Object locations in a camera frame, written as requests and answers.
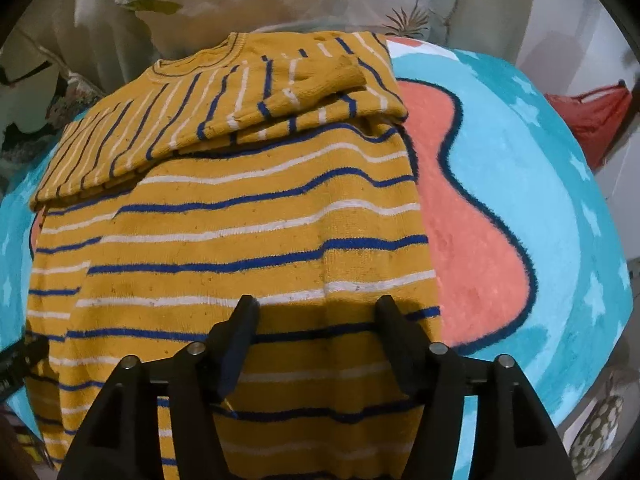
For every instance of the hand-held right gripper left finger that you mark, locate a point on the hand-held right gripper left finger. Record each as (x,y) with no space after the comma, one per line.
(234,360)

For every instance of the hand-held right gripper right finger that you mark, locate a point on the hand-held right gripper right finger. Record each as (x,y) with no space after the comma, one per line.
(402,355)

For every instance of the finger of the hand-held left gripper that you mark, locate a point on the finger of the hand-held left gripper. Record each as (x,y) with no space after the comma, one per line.
(20,365)

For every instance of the yellow striped knit sweater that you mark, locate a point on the yellow striped knit sweater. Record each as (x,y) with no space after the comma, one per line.
(225,240)

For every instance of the spotted patterned cushion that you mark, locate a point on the spotted patterned cushion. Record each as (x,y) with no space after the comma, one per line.
(597,430)

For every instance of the blue cartoon print mat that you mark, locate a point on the blue cartoon print mat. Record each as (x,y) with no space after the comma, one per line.
(525,185)

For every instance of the dancer figure print pillow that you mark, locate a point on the dancer figure print pillow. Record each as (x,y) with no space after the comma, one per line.
(30,85)

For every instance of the red plastic bag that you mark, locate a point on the red plastic bag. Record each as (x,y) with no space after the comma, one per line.
(595,115)

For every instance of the beige sofa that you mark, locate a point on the beige sofa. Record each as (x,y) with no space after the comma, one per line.
(75,20)

